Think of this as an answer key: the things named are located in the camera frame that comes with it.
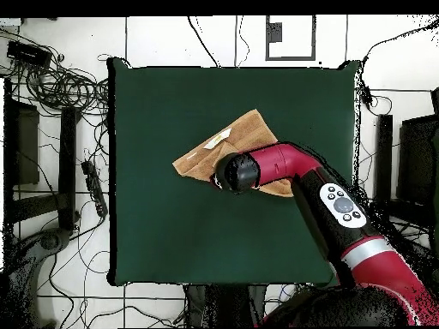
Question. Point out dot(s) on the tan terry towel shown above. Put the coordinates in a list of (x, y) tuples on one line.
[(247, 130)]

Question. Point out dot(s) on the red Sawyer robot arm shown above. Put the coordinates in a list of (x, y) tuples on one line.
[(284, 161)]

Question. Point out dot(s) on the black flat panel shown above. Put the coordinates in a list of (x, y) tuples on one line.
[(25, 147), (416, 161)]

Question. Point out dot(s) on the dark green table cloth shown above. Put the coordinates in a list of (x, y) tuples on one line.
[(171, 222)]

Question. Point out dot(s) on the long black power strip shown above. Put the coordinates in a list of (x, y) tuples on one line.
[(94, 186)]

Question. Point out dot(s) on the grey stand base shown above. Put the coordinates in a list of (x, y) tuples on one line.
[(51, 240)]

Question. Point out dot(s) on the black box device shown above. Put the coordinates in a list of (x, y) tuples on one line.
[(29, 54)]

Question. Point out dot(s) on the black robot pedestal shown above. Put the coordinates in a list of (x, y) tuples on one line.
[(226, 305)]

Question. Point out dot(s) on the grey rectangular frame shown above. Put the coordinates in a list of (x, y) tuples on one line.
[(289, 58)]

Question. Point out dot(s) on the black upright post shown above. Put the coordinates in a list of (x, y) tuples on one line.
[(67, 164), (383, 154)]

